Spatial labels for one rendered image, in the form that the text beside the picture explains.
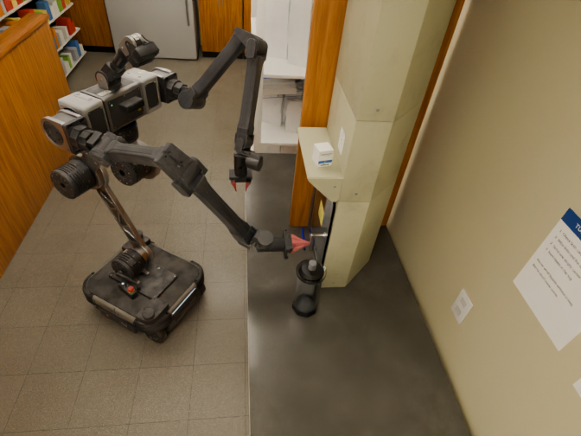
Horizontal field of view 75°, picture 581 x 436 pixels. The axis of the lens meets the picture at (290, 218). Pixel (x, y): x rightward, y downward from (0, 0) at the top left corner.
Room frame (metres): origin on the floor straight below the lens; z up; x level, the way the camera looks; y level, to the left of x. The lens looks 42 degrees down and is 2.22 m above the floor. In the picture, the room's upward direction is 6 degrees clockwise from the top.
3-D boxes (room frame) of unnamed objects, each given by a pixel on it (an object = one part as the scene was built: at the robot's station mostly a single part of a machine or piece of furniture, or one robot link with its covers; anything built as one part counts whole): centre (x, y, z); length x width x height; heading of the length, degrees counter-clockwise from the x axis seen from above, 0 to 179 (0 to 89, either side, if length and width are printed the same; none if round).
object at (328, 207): (1.14, -0.12, 1.19); 0.30 x 0.01 x 0.40; 10
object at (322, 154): (1.06, -0.08, 1.54); 0.05 x 0.05 x 0.06; 24
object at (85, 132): (1.14, 0.76, 1.45); 0.09 x 0.08 x 0.12; 158
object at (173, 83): (1.60, 0.57, 1.45); 0.09 x 0.08 x 0.12; 158
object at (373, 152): (1.17, -0.25, 1.32); 0.32 x 0.25 x 0.77; 10
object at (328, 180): (1.14, -0.07, 1.46); 0.32 x 0.11 x 0.10; 10
